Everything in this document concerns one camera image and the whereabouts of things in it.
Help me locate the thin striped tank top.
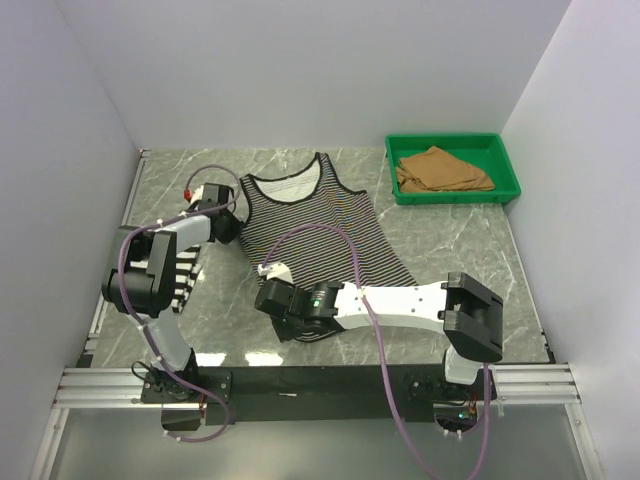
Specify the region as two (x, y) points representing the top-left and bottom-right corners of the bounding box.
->
(238, 152), (420, 346)

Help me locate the wide black white striped tank top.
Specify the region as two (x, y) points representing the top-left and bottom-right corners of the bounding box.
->
(171, 246), (201, 314)

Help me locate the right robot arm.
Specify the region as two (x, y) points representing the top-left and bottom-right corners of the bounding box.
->
(255, 270), (504, 399)

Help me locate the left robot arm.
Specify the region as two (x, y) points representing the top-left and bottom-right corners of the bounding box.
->
(101, 183), (242, 402)

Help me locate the tan tank top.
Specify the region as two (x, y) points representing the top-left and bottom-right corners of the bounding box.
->
(395, 146), (495, 194)

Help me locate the black base beam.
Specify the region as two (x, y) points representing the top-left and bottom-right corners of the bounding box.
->
(139, 364), (499, 431)

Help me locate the green plastic bin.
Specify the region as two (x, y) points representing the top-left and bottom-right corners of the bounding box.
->
(385, 132), (521, 206)

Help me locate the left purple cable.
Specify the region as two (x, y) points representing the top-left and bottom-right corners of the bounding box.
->
(117, 165), (241, 444)

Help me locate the aluminium left side rail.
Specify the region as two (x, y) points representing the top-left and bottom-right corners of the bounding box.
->
(84, 148), (151, 351)

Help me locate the aluminium rail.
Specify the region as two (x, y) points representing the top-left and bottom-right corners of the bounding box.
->
(84, 148), (151, 351)
(53, 364), (581, 409)

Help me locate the aluminium front rail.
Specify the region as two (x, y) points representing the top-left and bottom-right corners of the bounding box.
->
(53, 364), (581, 409)

